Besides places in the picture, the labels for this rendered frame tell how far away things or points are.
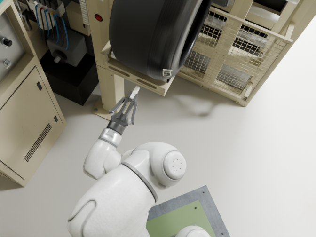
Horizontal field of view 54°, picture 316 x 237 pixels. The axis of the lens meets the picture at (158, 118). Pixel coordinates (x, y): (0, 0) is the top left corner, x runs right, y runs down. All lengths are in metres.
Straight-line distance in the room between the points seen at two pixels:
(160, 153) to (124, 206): 0.15
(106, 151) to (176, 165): 0.60
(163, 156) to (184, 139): 1.73
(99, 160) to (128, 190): 0.58
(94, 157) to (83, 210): 0.58
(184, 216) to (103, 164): 0.49
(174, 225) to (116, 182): 0.83
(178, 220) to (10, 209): 1.29
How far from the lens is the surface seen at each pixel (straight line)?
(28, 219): 2.36
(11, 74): 1.70
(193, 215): 1.55
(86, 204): 0.73
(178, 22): 1.18
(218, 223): 1.67
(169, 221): 1.52
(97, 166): 1.28
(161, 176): 0.72
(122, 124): 1.35
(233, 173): 2.45
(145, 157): 0.75
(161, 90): 1.64
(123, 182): 0.72
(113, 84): 2.08
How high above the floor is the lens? 2.25
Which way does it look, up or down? 65 degrees down
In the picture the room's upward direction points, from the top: 12 degrees clockwise
